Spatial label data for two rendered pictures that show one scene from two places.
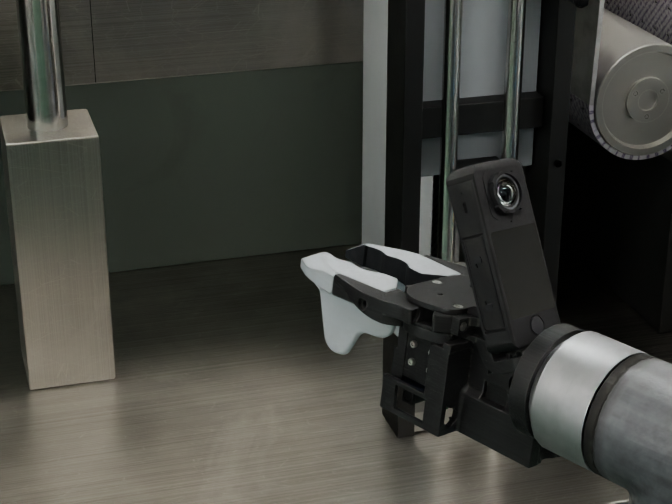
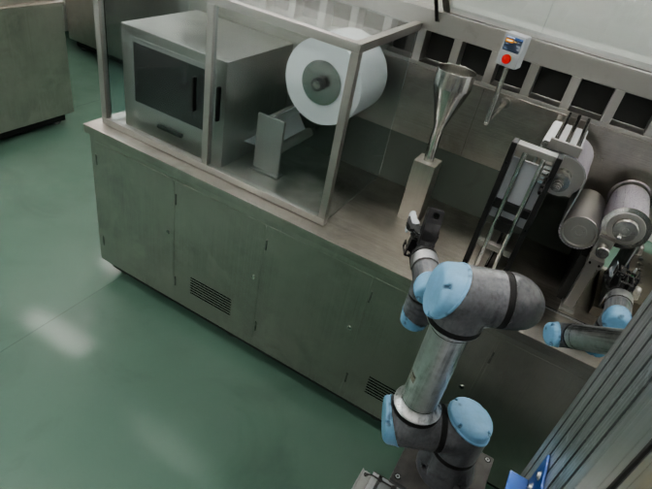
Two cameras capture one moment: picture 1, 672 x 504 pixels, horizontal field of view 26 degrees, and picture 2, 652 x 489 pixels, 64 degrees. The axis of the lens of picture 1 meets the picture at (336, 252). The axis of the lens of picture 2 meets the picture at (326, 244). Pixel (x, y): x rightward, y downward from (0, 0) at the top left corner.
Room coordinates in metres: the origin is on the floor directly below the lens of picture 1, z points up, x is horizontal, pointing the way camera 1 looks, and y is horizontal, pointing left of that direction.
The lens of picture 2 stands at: (-0.34, -0.67, 2.04)
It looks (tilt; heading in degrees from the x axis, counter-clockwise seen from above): 35 degrees down; 39
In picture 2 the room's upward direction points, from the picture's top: 12 degrees clockwise
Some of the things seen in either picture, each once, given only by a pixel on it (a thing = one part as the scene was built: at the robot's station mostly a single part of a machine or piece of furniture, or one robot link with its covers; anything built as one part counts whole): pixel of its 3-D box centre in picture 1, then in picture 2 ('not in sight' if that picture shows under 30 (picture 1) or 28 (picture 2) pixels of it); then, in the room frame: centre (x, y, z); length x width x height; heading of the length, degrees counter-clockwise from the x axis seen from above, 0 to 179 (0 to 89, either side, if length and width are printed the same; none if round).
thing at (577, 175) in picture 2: not in sight; (567, 164); (1.53, -0.16, 1.33); 0.25 x 0.14 x 0.14; 16
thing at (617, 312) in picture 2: not in sight; (616, 315); (1.21, -0.57, 1.11); 0.11 x 0.08 x 0.09; 16
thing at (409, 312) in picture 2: not in sight; (423, 309); (0.70, -0.21, 1.12); 0.11 x 0.08 x 0.11; 132
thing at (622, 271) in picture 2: not in sight; (621, 285); (1.36, -0.53, 1.12); 0.12 x 0.08 x 0.09; 16
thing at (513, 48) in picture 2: not in sight; (512, 50); (1.34, 0.10, 1.66); 0.07 x 0.07 x 0.10; 6
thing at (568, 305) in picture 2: not in sight; (585, 276); (1.42, -0.41, 1.05); 0.06 x 0.05 x 0.31; 16
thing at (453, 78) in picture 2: not in sight; (454, 78); (1.37, 0.29, 1.50); 0.14 x 0.14 x 0.06
